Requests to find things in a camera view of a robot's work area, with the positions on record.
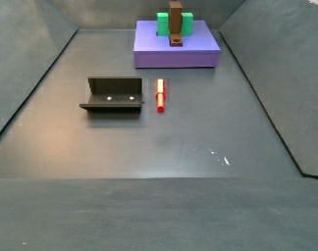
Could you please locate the black angle fixture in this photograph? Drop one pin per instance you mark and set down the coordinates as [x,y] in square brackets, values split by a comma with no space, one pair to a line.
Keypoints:
[114,92]

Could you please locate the red peg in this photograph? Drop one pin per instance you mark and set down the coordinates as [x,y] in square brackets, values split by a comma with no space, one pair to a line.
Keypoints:
[160,95]

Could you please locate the purple base block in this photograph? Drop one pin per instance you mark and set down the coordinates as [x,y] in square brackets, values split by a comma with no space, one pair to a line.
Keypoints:
[153,54]

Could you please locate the left green block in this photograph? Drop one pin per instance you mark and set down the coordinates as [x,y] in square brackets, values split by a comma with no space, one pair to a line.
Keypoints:
[163,29]

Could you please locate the green block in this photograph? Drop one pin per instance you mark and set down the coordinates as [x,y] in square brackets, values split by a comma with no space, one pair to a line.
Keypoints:
[187,25]
[163,29]

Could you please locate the right green block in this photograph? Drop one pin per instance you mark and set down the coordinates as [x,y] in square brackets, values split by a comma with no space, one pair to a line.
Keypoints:
[187,25]

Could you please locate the brown L-shaped bracket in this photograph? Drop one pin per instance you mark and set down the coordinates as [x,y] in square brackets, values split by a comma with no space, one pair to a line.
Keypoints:
[175,21]

